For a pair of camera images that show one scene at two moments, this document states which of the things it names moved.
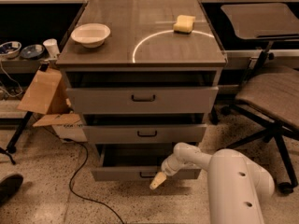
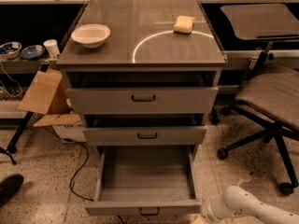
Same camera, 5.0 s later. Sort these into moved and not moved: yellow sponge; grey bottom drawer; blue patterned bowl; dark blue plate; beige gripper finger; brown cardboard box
Moved: beige gripper finger; grey bottom drawer
Not moved: yellow sponge; blue patterned bowl; dark blue plate; brown cardboard box
